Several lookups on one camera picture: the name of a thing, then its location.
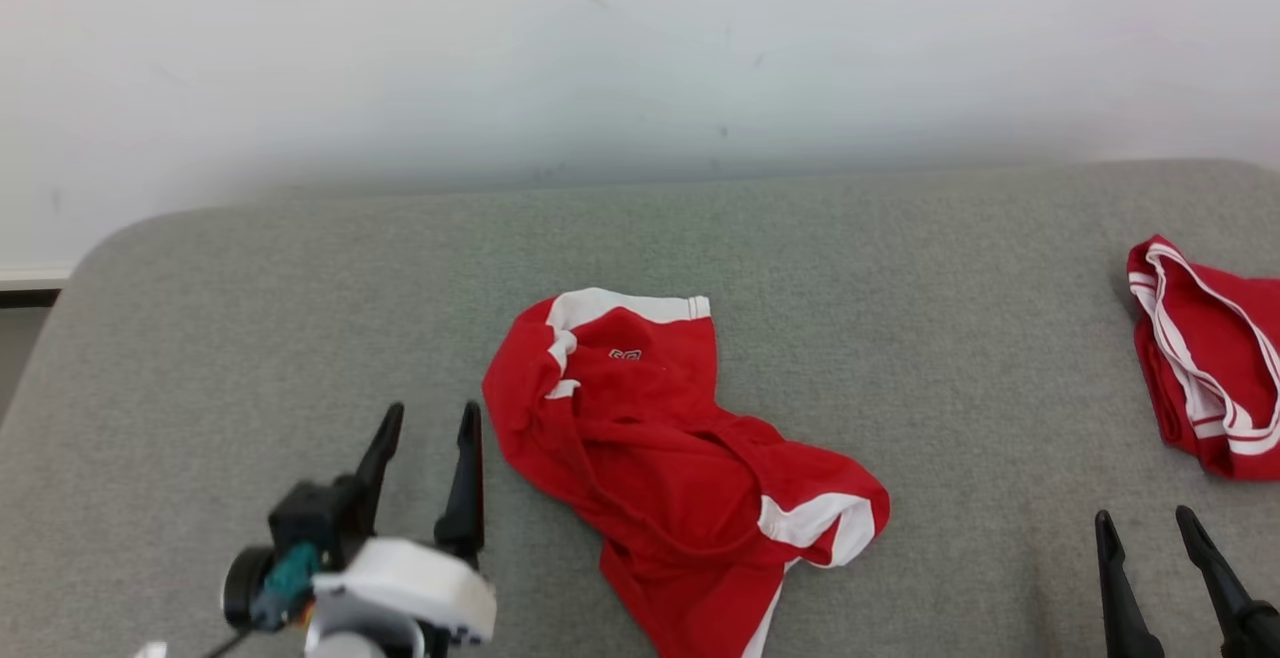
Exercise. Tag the grey fabric sofa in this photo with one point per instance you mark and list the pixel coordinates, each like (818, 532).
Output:
(900, 358)

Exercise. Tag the red white basketball shorts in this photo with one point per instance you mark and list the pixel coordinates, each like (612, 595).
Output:
(650, 458)

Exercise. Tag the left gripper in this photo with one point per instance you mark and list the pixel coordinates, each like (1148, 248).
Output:
(410, 588)

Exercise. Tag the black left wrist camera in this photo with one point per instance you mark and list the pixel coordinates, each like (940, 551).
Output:
(250, 588)

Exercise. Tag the white wall baseboard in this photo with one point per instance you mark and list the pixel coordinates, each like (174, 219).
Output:
(30, 278)

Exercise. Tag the red Bulls basketball jersey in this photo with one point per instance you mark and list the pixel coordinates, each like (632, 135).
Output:
(1225, 338)

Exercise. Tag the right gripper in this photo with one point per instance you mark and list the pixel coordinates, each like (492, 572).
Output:
(1268, 633)

